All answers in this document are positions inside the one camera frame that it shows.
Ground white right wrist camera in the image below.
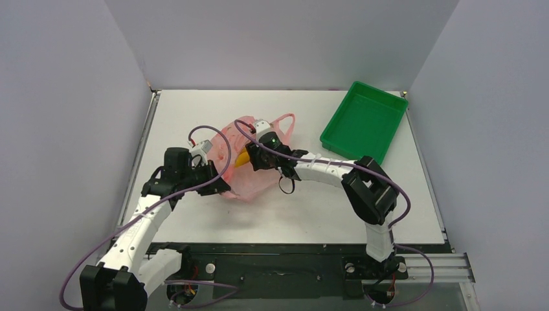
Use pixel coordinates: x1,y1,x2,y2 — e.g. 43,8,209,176
252,119,273,140

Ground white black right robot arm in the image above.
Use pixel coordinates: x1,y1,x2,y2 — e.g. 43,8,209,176
245,132,398,277

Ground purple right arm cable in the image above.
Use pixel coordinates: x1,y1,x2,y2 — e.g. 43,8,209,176
233,119,435,308

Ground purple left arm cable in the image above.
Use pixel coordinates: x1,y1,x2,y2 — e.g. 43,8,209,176
59,125,240,311

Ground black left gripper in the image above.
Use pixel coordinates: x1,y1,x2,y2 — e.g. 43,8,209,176
181,159,231,196

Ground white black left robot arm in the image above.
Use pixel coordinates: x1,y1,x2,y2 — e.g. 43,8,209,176
80,141,230,310

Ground pink plastic bag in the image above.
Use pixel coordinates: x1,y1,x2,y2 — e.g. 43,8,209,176
207,122,280,202

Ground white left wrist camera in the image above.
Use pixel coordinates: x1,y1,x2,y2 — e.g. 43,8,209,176
190,140,212,163

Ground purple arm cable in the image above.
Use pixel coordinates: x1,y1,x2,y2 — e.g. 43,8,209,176
59,125,240,311
233,119,435,308

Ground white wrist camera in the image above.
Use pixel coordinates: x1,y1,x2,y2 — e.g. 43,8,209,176
252,119,273,140
190,140,212,163

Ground green plastic tray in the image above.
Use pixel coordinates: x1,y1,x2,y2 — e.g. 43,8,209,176
320,81,409,164

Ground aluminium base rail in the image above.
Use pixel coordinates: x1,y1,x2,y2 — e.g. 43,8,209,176
165,253,475,284

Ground yellow fake banana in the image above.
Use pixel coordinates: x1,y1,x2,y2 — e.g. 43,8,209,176
234,150,250,167

